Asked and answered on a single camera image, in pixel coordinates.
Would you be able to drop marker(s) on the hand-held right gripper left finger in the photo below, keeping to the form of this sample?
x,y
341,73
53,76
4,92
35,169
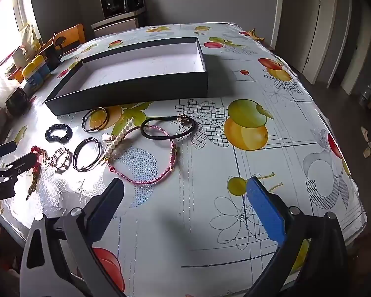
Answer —
x,y
108,208

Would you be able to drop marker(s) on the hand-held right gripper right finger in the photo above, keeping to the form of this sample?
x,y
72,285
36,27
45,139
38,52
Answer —
x,y
264,210

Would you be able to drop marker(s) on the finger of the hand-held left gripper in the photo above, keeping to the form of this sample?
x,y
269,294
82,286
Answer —
x,y
4,150
23,162

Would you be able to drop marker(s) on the round gold hair clip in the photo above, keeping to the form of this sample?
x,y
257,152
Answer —
x,y
59,169

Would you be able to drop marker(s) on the pearl hair clip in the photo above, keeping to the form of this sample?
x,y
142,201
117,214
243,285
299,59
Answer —
x,y
120,136

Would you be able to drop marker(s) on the thin metal bangle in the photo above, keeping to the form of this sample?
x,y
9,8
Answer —
x,y
107,118

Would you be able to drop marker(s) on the shallow black cardboard box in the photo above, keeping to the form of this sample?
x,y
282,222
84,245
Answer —
x,y
142,65

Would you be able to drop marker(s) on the dark round jar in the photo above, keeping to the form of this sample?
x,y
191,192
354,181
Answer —
x,y
17,100

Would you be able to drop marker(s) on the yellow lidded blue container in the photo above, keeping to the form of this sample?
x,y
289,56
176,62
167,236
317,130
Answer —
x,y
43,60
32,71

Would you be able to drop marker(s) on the black mug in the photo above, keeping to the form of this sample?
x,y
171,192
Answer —
x,y
51,57

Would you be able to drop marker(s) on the yellow paper bag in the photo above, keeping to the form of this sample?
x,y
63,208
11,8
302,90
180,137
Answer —
x,y
29,37

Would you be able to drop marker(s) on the orange wooden chair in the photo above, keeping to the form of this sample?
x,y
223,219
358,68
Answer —
x,y
75,34

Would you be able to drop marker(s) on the clear plastic bottle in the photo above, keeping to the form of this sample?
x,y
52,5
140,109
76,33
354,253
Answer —
x,y
365,97

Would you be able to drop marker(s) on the grey cabinet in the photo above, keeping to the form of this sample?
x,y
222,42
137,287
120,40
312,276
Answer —
x,y
117,26

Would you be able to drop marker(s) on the banana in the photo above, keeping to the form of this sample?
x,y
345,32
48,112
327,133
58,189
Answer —
x,y
253,34

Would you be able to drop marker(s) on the white door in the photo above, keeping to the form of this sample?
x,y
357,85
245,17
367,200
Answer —
x,y
320,21

